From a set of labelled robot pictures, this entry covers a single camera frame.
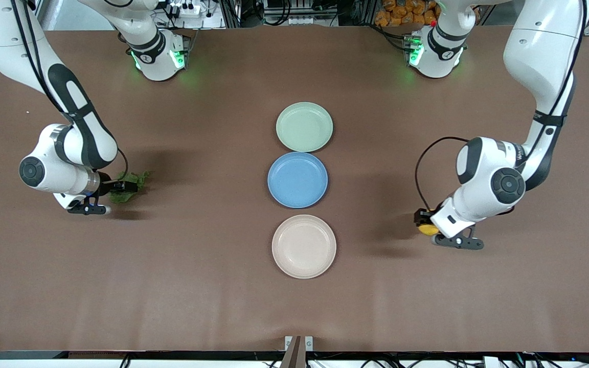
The bag of oranges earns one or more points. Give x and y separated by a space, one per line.
402 13

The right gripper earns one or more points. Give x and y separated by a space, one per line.
106 184

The blue plate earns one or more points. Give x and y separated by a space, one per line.
297 180

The pale green plate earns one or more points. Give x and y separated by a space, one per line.
304 127

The beige plate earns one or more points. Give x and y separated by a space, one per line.
303 246

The yellow lemon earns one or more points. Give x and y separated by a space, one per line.
427 230

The green lettuce leaf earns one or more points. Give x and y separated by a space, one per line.
141 179

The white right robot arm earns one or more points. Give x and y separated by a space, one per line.
85 138

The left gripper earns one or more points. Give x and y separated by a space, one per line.
421 216

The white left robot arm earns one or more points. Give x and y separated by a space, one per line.
540 51

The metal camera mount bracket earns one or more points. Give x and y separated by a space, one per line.
298 350

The white power adapter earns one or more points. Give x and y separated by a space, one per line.
491 362

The white power strip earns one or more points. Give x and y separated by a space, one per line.
187 10

